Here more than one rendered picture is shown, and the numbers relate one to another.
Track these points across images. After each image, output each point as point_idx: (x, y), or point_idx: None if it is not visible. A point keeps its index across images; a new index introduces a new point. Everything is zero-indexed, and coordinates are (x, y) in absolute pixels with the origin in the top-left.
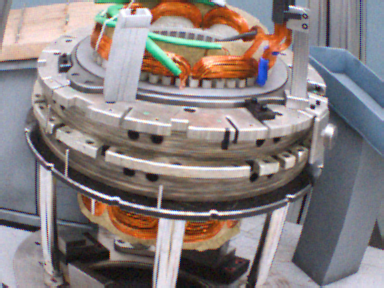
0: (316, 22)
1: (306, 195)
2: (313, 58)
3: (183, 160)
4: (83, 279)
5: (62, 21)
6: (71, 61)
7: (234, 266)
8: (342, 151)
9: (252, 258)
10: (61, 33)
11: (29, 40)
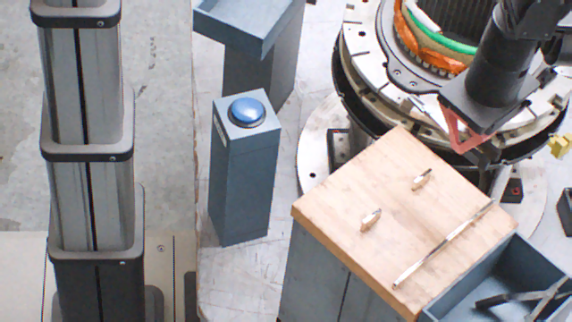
0: (120, 62)
1: (133, 174)
2: (278, 15)
3: None
4: None
5: (402, 202)
6: (537, 76)
7: (346, 131)
8: (291, 24)
9: (302, 143)
10: (433, 177)
11: (475, 196)
